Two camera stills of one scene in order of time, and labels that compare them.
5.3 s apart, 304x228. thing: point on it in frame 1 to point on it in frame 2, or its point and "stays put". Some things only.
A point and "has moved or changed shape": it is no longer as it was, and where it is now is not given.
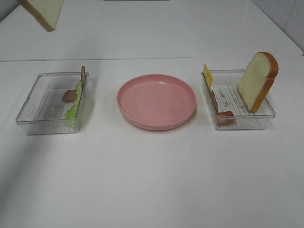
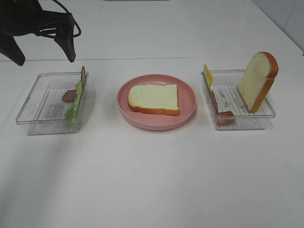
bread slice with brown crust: x=47 y=12 has moved or changed shape
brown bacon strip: x=70 y=95 stays put
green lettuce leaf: x=71 y=114 stays put
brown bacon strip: x=223 y=118 stays put
